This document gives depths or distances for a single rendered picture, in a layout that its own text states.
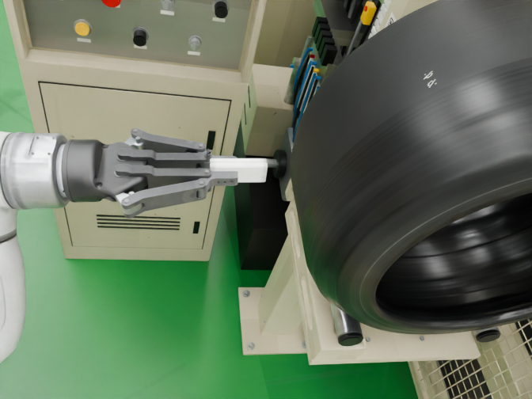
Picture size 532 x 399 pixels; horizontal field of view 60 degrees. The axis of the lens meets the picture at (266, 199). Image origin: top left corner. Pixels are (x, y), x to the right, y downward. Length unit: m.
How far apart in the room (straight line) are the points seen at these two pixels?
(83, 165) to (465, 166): 0.41
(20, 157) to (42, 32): 0.71
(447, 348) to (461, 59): 0.66
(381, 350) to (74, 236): 1.17
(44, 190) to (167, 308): 1.29
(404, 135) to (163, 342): 1.38
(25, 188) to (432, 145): 0.44
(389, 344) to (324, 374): 0.84
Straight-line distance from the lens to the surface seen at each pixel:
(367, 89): 0.59
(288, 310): 1.62
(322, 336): 0.88
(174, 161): 0.58
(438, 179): 0.51
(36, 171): 0.56
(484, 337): 0.99
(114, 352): 1.75
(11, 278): 0.63
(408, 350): 1.02
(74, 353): 1.76
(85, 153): 0.56
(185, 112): 1.28
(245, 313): 1.82
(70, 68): 1.24
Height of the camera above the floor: 1.64
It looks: 50 degrees down
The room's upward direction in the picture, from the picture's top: 19 degrees clockwise
